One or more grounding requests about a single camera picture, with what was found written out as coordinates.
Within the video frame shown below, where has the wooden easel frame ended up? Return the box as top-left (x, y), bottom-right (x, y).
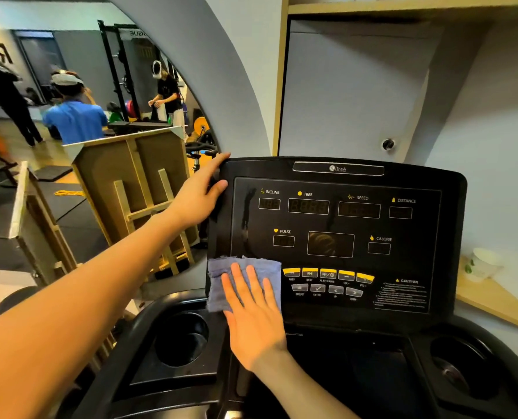
top-left (8, 161), bottom-right (120, 371)

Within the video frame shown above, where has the white cabinet door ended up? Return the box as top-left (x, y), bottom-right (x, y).
top-left (278, 19), bottom-right (443, 164)

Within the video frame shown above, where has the large wooden easel board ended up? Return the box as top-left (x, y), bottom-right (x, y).
top-left (62, 126), bottom-right (201, 275)

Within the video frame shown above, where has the white paper cup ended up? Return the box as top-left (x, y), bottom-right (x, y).
top-left (464, 247), bottom-right (502, 283)

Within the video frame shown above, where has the black floor mat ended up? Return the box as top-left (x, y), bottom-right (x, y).
top-left (31, 165), bottom-right (73, 183)

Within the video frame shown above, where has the black flat bench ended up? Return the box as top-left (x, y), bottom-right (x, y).
top-left (108, 120), bottom-right (172, 136)

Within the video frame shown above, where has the wooden corner shelf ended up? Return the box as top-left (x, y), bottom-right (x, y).
top-left (455, 257), bottom-right (518, 336)

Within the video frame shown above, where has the black squat rack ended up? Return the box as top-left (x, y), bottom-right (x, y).
top-left (97, 20), bottom-right (181, 123)

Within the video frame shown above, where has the person's left forearm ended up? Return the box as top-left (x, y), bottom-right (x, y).
top-left (0, 211), bottom-right (186, 419)

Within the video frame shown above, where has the person's left hand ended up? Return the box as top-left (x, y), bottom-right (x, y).
top-left (165, 152), bottom-right (232, 230)

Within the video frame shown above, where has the black exercise bike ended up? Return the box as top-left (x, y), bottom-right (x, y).
top-left (184, 130), bottom-right (219, 175)

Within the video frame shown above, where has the wooden wall shelf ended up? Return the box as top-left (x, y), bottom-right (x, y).
top-left (272, 0), bottom-right (518, 158)

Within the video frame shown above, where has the person's right forearm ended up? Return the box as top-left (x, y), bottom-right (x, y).
top-left (250, 346), bottom-right (360, 419)

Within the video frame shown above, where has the black foam roller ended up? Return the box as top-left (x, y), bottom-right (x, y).
top-left (0, 285), bottom-right (41, 319)

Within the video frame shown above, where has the blue cleaning cloth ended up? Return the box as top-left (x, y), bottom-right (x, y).
top-left (206, 255), bottom-right (283, 314)

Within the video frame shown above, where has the person's right hand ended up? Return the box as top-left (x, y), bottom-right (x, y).
top-left (220, 262), bottom-right (288, 372)

